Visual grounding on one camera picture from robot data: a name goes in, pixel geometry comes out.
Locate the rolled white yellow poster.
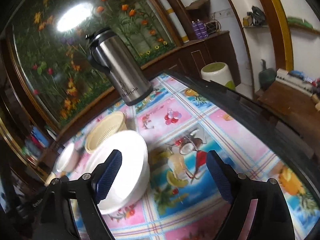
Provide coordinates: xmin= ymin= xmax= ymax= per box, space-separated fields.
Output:
xmin=159 ymin=0 xmax=189 ymax=43

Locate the purple bottle pair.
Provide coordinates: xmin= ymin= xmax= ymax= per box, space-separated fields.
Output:
xmin=191 ymin=20 xmax=208 ymax=40

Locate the dark green vase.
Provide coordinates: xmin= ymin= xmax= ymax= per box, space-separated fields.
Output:
xmin=258 ymin=59 xmax=277 ymax=90

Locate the wooden side table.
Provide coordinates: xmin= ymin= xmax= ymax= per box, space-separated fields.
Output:
xmin=256 ymin=81 xmax=319 ymax=154

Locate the white green plastic stool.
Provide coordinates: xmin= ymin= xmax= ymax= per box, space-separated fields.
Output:
xmin=201 ymin=62 xmax=235 ymax=90

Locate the white foam bowl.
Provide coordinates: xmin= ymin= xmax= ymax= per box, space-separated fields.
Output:
xmin=84 ymin=130 xmax=150 ymax=215

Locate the dark wooden wall cabinet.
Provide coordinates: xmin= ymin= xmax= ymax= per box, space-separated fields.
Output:
xmin=141 ymin=0 xmax=241 ymax=85

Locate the stainless steel thermos flask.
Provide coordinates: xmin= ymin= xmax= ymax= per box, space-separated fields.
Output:
xmin=86 ymin=27 xmax=153 ymax=106

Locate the flower garden wall painting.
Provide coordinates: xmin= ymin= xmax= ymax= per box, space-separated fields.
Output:
xmin=10 ymin=0 xmax=176 ymax=128

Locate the cream ribbed plastic bowl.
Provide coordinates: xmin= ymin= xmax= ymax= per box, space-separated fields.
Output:
xmin=85 ymin=111 xmax=127 ymax=154

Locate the colourful fruit print tablecloth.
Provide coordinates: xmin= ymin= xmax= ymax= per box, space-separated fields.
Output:
xmin=67 ymin=74 xmax=319 ymax=239

